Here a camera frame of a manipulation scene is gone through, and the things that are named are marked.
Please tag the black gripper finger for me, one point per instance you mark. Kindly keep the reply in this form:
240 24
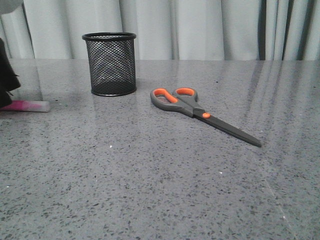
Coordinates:
8 79

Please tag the pink highlighter pen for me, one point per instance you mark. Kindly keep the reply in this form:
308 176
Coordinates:
27 106

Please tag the grey and orange scissors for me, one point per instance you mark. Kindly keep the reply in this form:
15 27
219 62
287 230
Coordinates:
184 100

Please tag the black mesh pen holder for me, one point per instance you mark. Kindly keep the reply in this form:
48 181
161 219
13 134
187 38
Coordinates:
112 63

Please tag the light grey curtain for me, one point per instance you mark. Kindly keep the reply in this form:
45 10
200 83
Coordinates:
165 29

